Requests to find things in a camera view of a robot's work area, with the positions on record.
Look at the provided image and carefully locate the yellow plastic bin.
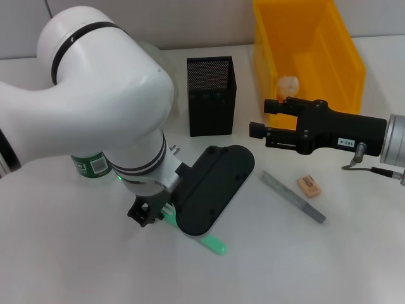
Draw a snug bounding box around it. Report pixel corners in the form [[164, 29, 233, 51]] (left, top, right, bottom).
[[252, 0, 367, 132]]

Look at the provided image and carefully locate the grey pen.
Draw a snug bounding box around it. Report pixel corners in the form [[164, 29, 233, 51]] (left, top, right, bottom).
[[259, 169, 327, 225]]

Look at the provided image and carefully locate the white paper ball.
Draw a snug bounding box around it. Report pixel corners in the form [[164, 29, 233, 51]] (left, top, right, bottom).
[[277, 75, 300, 98]]

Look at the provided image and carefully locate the right wrist connector cable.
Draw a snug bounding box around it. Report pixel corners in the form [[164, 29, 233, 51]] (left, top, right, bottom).
[[340, 142, 405, 187]]

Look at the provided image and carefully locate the green toothbrush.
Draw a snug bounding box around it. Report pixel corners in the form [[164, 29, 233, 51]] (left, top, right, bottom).
[[160, 205, 227, 257]]

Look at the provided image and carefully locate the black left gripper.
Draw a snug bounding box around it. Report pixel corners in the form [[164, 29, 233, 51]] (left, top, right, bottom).
[[127, 188, 174, 228]]

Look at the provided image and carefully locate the clear water bottle green label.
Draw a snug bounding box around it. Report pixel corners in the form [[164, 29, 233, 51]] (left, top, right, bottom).
[[70, 151, 113, 179]]

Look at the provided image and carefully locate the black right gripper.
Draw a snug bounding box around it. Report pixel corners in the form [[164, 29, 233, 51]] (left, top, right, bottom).
[[249, 96, 389, 158]]

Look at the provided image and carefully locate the beige eraser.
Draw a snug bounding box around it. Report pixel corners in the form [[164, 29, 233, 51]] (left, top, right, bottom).
[[296, 175, 323, 200]]

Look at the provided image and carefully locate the black mesh pen holder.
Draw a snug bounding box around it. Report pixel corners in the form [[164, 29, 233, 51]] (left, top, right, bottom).
[[185, 56, 237, 137]]

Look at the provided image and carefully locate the green glass fruit plate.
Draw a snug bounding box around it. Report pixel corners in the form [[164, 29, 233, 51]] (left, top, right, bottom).
[[137, 40, 180, 102]]

